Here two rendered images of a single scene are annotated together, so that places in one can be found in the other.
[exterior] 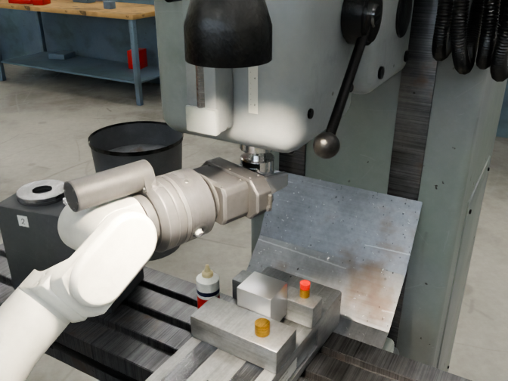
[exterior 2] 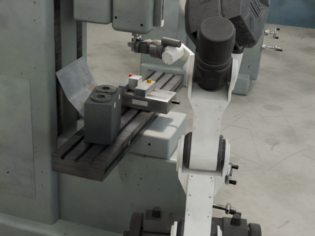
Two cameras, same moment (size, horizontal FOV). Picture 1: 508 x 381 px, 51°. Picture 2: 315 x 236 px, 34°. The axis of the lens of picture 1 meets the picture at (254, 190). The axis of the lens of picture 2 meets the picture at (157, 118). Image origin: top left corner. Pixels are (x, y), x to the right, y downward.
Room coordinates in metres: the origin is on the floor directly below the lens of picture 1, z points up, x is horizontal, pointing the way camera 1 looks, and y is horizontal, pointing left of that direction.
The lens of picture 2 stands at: (1.10, 2.43, 1.93)
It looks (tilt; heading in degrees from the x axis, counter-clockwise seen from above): 24 degrees down; 257
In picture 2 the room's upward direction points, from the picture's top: 3 degrees clockwise
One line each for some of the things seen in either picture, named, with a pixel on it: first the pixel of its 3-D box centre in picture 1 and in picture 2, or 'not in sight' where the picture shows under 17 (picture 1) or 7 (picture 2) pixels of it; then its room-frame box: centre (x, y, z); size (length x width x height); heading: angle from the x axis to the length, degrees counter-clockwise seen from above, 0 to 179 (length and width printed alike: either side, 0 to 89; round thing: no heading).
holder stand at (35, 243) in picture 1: (72, 240); (103, 113); (0.88, 0.34, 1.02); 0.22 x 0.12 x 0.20; 71
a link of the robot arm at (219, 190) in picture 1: (205, 199); (151, 47); (0.62, 0.06, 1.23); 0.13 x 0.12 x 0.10; 43
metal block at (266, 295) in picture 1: (261, 301); (135, 82); (0.68, -0.01, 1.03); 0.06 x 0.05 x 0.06; 58
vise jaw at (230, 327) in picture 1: (242, 332); (145, 88); (0.63, 0.02, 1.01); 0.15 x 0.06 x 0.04; 58
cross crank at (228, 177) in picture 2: not in sight; (222, 172); (0.25, 0.24, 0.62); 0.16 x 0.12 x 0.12; 151
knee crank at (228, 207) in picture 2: not in sight; (220, 207); (0.29, 0.38, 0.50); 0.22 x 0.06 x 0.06; 151
